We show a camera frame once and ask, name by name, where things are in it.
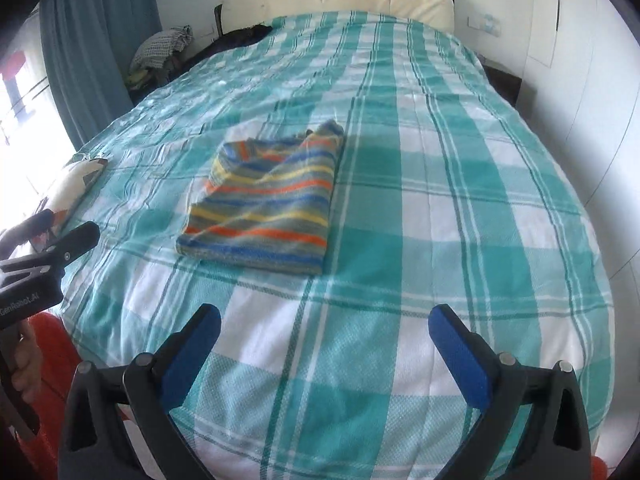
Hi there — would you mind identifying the dark nightstand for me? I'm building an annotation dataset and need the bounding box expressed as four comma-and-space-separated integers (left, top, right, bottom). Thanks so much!
482, 57, 524, 109

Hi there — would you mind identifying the person's left hand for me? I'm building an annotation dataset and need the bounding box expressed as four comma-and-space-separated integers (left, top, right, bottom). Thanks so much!
10, 321, 45, 402

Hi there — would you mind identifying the bed with teal plaid cover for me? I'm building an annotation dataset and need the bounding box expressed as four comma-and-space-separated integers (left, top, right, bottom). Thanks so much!
59, 10, 616, 480

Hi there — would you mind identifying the blue curtain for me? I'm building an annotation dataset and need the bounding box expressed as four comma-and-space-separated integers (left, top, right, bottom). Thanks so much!
39, 0, 164, 151

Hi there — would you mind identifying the striped knit sweater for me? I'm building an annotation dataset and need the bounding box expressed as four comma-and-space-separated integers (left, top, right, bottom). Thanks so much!
175, 120, 347, 277

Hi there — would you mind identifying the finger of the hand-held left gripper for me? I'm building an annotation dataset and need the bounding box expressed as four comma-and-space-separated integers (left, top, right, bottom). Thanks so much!
30, 221, 101, 272
0, 209, 54, 252

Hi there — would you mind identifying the white wall socket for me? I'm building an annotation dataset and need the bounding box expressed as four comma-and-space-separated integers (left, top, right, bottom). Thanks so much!
467, 12, 501, 36

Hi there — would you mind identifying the printed white pillow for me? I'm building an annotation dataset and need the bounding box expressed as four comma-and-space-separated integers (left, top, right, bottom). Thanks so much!
30, 157, 110, 257

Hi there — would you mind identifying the dark cloth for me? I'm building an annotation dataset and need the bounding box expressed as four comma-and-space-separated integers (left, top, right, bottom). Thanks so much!
175, 24, 274, 68

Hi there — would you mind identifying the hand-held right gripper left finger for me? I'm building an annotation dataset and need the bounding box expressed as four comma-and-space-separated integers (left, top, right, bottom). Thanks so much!
57, 302, 222, 480

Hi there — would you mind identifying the bright window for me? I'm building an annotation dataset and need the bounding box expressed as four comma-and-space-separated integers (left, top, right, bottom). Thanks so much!
0, 5, 77, 241

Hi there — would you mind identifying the white wardrobe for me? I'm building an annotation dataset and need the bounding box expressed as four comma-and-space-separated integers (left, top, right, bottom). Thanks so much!
520, 0, 640, 271

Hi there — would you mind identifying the checked cloth pile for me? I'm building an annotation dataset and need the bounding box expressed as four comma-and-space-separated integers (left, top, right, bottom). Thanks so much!
127, 25, 195, 86

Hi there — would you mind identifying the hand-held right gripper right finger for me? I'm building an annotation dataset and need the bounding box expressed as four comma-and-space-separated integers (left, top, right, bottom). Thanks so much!
428, 302, 601, 480

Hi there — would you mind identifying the person's orange clothing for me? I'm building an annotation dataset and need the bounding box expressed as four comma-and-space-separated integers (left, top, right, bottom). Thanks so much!
20, 310, 132, 480

